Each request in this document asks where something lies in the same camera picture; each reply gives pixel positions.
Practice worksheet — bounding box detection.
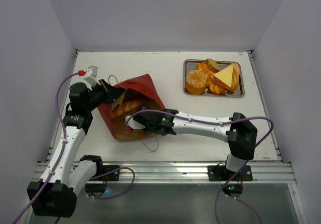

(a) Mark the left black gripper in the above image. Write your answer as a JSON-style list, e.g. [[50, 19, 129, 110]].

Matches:
[[84, 79, 124, 111]]

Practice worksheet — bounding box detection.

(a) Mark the red paper bag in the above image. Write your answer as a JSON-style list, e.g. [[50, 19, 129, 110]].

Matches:
[[98, 74, 165, 141]]

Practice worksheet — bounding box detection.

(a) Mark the round crumble fake bread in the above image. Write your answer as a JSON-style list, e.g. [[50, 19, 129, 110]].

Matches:
[[185, 69, 207, 95]]

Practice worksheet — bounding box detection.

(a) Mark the braided fake bread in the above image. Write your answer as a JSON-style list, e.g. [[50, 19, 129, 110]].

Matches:
[[196, 62, 225, 95]]

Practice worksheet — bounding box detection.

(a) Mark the brown fake bread slice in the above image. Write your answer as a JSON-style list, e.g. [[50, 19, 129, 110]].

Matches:
[[206, 58, 221, 72]]

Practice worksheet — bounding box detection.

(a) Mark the triangular fake sandwich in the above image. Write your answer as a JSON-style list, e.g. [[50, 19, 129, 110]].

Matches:
[[211, 65, 234, 88]]

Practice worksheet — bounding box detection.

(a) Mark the oval fake bread loaf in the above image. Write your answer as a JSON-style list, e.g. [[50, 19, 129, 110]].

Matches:
[[230, 63, 240, 91]]

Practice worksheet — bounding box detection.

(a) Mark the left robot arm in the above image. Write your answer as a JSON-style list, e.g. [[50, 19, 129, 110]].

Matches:
[[27, 79, 125, 217]]

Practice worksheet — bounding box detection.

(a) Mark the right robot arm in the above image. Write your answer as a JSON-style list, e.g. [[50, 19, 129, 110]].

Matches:
[[125, 106, 258, 180]]

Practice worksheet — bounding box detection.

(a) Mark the metal tray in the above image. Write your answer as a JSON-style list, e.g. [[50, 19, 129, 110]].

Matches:
[[183, 59, 245, 98]]

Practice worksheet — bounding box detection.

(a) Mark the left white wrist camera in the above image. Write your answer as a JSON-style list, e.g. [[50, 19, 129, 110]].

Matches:
[[78, 65, 99, 86]]

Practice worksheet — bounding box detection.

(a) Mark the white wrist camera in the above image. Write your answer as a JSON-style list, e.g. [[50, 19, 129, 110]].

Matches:
[[78, 65, 99, 86], [125, 116, 145, 131]]

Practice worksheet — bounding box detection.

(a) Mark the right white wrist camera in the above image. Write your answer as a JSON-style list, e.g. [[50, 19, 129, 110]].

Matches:
[[125, 116, 145, 131]]

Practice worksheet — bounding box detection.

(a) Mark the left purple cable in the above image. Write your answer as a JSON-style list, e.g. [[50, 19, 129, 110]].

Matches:
[[11, 69, 136, 224]]

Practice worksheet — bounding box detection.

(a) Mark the purple cable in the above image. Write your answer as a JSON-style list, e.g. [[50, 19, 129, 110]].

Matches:
[[124, 109, 274, 224], [11, 69, 136, 224]]

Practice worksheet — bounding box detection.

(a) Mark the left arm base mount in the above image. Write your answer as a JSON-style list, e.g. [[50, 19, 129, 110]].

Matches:
[[84, 165, 121, 199]]

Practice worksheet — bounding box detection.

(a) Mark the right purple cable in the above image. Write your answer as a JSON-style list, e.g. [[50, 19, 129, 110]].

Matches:
[[124, 109, 274, 224]]

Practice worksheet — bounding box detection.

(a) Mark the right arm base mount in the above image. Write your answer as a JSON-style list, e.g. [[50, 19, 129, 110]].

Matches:
[[207, 162, 253, 197]]

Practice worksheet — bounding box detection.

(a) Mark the aluminium mounting rail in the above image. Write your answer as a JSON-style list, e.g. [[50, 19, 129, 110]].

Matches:
[[103, 161, 296, 185]]

